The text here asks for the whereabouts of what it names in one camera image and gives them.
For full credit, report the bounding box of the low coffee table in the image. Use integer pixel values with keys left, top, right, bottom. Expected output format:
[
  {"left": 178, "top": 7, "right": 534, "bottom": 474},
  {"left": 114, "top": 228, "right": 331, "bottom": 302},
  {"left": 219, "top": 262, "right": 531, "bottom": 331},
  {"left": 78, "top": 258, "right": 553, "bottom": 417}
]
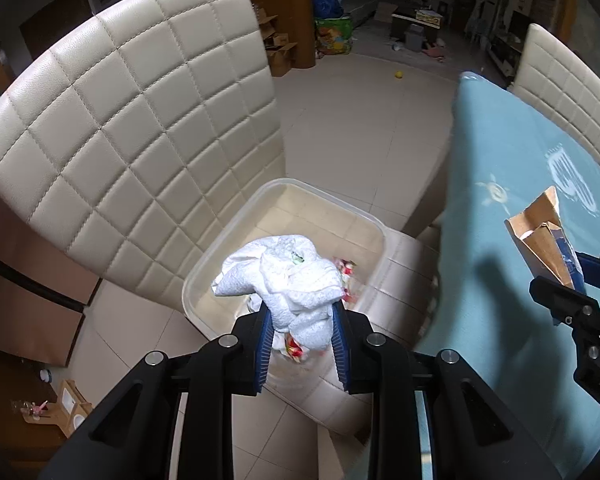
[{"left": 389, "top": 7, "right": 444, "bottom": 42}]

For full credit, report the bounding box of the pile of cardboard boxes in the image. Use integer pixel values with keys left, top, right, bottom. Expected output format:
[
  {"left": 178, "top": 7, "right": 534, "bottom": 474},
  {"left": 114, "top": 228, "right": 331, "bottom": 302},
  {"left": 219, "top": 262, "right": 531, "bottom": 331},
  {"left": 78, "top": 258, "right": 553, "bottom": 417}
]
[{"left": 252, "top": 2, "right": 299, "bottom": 79}]

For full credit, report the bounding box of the small grey bin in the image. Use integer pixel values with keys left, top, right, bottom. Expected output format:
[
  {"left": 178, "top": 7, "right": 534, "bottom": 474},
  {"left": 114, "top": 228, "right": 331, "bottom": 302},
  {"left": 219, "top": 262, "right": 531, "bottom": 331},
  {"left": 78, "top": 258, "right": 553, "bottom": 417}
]
[{"left": 404, "top": 25, "right": 426, "bottom": 52}]

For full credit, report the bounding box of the red white wrapper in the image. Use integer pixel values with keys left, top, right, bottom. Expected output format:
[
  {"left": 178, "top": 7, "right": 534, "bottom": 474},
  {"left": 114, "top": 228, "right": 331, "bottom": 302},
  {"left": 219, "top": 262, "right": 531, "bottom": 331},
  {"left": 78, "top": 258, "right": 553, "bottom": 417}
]
[
  {"left": 332, "top": 257, "right": 357, "bottom": 306},
  {"left": 277, "top": 332, "right": 322, "bottom": 364}
]

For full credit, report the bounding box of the colourful printed bag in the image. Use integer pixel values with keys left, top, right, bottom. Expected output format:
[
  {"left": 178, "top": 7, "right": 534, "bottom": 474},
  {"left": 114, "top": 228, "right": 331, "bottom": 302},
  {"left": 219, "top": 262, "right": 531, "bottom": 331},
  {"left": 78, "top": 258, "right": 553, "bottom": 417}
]
[{"left": 314, "top": 15, "right": 354, "bottom": 57}]

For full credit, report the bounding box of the blue bag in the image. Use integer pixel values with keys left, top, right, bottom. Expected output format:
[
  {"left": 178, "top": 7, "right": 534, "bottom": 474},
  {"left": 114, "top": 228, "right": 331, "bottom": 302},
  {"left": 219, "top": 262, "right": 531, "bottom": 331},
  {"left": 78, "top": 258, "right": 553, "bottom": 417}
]
[{"left": 313, "top": 0, "right": 344, "bottom": 19}]

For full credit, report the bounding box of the wooden cabinet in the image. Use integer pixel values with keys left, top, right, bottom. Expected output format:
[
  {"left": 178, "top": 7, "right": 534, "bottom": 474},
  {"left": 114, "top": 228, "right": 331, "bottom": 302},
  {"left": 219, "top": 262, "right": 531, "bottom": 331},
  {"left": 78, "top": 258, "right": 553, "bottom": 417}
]
[{"left": 242, "top": 0, "right": 317, "bottom": 70}]

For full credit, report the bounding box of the grey sofa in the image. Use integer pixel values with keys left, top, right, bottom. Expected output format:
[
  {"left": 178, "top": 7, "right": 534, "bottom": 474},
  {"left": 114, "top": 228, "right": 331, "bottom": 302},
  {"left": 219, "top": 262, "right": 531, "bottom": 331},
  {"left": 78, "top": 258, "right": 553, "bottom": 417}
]
[{"left": 340, "top": 0, "right": 397, "bottom": 27}]

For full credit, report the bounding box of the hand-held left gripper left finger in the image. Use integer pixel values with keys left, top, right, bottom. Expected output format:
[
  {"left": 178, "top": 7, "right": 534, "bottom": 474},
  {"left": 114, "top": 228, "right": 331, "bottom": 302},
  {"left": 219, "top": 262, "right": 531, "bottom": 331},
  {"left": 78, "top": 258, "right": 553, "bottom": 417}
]
[{"left": 37, "top": 303, "right": 274, "bottom": 480}]

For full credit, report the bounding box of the clear plastic bin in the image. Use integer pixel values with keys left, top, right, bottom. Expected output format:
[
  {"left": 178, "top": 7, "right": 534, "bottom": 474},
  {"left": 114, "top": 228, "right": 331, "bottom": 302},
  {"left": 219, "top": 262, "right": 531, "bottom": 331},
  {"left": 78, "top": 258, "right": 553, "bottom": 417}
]
[{"left": 181, "top": 177, "right": 389, "bottom": 366}]

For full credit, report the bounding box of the white paper towel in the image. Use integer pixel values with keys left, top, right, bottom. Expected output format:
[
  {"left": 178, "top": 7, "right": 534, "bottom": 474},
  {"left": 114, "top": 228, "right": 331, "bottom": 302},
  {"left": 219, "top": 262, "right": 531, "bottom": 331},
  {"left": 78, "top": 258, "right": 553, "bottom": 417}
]
[{"left": 210, "top": 233, "right": 346, "bottom": 352}]

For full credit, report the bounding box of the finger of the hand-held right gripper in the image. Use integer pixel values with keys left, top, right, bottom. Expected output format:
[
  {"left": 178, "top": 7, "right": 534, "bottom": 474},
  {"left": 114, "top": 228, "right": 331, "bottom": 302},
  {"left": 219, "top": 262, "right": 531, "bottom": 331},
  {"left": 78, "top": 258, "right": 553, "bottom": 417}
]
[
  {"left": 528, "top": 275, "right": 600, "bottom": 327},
  {"left": 576, "top": 252, "right": 600, "bottom": 290}
]

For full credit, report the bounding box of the light blue printed tablecloth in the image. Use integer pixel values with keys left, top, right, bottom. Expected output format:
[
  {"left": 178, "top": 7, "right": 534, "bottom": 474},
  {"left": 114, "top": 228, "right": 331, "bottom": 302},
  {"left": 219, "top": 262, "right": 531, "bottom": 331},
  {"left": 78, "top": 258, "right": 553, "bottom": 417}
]
[{"left": 415, "top": 72, "right": 600, "bottom": 480}]

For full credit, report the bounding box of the cream quilted chair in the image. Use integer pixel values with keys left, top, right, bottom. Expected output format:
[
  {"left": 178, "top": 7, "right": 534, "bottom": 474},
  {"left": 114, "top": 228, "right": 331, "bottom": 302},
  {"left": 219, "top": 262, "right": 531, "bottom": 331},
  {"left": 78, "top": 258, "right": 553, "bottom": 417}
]
[
  {"left": 0, "top": 0, "right": 443, "bottom": 480},
  {"left": 507, "top": 22, "right": 600, "bottom": 165}
]

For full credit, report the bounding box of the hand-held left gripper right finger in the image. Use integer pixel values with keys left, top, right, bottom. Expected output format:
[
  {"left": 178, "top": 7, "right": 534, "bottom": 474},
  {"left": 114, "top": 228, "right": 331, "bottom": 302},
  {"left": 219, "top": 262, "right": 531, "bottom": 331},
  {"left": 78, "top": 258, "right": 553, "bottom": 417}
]
[{"left": 330, "top": 302, "right": 562, "bottom": 480}]

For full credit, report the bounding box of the brown paper bag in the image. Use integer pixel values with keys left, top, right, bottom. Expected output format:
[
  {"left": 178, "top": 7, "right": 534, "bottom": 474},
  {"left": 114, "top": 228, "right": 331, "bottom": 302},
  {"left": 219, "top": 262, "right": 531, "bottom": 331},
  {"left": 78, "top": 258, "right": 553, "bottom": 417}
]
[{"left": 504, "top": 185, "right": 589, "bottom": 292}]

